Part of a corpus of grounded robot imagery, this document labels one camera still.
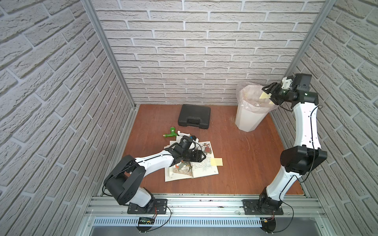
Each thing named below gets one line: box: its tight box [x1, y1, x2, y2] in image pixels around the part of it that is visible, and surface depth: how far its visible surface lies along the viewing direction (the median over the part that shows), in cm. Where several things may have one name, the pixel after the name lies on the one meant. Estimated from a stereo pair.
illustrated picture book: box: [164, 141, 220, 182], surface depth 86 cm
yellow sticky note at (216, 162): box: [210, 157, 224, 167], surface depth 91 cm
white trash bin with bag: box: [235, 84, 279, 133], surface depth 89 cm
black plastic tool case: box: [177, 103, 212, 130], surface depth 106 cm
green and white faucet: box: [162, 126, 178, 138], surface depth 102 cm
